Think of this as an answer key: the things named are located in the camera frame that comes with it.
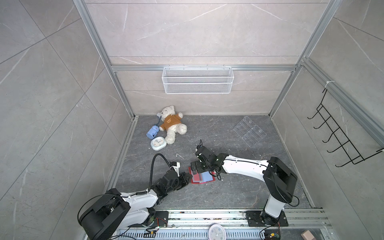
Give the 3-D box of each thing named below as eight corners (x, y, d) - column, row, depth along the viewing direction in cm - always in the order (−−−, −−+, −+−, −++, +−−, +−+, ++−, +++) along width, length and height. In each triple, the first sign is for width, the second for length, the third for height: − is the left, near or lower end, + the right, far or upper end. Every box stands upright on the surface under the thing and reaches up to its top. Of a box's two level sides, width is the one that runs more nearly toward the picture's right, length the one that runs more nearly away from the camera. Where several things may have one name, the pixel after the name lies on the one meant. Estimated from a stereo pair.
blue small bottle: (147, 137, 107) (145, 134, 104) (154, 128, 113) (153, 124, 110) (153, 140, 106) (152, 136, 103) (160, 130, 112) (159, 126, 108)
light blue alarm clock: (149, 150, 101) (148, 148, 98) (152, 138, 107) (151, 136, 105) (165, 150, 101) (165, 148, 98) (167, 138, 107) (166, 136, 105)
